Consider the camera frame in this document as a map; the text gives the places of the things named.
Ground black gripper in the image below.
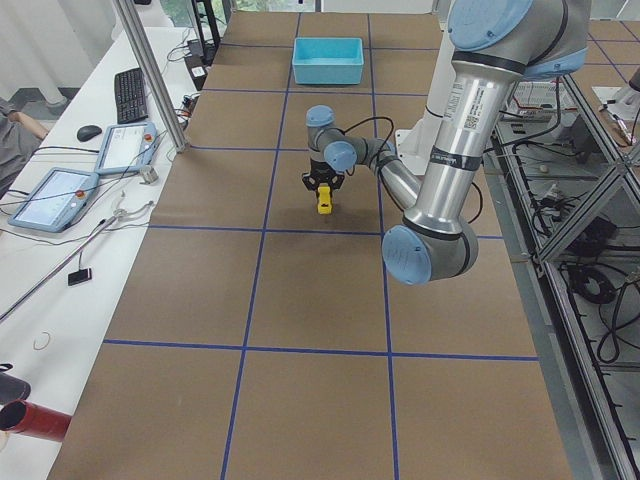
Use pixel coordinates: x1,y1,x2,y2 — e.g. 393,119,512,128
308,160,334,186

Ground yellow beetle toy car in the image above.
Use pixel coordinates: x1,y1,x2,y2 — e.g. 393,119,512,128
316,184,333,215

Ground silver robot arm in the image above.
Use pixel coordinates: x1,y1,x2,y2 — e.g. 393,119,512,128
306,1,591,285

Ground light blue plastic bin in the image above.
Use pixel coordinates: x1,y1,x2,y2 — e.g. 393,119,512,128
292,37,364,85

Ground far blue teach pendant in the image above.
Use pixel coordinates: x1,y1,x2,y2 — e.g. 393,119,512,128
94,122,159,176

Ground blue teach pendant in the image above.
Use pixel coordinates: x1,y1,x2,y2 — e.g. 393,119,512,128
94,122,159,176
8,167,100,233

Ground black keyboard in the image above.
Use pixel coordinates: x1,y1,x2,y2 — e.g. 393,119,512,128
114,68,148,124

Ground black computer mouse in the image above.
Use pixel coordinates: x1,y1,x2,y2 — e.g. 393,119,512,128
76,124,103,142

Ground near blue teach pendant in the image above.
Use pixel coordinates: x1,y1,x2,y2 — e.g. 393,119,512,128
8,167,100,233

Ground red cylinder bottle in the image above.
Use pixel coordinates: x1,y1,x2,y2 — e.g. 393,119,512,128
1,400,72,442

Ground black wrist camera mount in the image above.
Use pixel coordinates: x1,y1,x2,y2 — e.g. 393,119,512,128
301,168,345,191

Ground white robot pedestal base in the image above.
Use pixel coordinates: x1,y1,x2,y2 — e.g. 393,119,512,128
396,1,455,175

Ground aluminium frame post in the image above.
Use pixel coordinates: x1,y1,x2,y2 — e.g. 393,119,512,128
113,0,187,153

